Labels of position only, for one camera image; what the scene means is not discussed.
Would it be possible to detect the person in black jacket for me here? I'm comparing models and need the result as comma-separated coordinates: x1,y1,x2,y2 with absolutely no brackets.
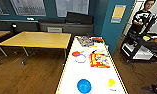
128,0,157,36

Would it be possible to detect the yellow object on cart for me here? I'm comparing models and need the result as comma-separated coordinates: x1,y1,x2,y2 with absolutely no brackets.
142,35,152,41

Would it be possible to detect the dark long sofa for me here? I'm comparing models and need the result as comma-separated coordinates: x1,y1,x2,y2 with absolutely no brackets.
0,11,95,37

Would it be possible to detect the dark sofa cushion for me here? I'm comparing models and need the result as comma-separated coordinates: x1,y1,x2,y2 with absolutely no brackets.
65,11,94,25

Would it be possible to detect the grey tray container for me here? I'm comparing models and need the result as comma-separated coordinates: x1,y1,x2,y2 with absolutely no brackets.
77,35,95,48

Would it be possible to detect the clear plastic bowl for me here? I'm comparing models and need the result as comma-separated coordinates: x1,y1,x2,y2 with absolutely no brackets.
99,76,110,87

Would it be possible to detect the small blue white label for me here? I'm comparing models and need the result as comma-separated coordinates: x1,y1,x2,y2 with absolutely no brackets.
109,87,118,92

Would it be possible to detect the white box on cart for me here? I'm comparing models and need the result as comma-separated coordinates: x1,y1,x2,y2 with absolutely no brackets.
128,44,157,61

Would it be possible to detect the small yellow cup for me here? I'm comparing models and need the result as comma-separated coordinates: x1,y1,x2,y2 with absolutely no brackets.
107,78,117,88

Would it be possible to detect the blue bowl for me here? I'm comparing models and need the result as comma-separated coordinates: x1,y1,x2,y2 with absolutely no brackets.
76,78,93,94

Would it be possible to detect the yellow wall notice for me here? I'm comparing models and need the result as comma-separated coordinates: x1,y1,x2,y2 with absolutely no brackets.
110,4,127,25

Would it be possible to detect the red bowl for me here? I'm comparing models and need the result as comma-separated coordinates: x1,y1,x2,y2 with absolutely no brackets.
92,37,104,43

